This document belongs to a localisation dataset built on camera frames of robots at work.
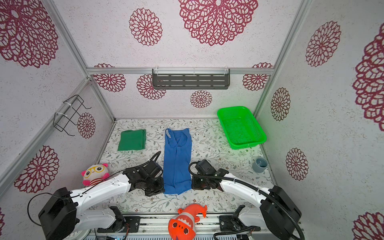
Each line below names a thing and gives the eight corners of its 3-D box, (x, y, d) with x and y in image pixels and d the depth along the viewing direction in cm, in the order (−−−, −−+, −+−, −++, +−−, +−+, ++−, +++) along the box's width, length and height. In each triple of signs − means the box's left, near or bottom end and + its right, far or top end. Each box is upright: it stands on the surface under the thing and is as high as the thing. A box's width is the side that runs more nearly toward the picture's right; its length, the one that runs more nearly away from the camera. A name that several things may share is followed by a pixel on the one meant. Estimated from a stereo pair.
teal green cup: (252, 172, 94) (256, 167, 88) (250, 163, 98) (253, 157, 92) (265, 172, 94) (269, 167, 88) (261, 163, 98) (266, 157, 92)
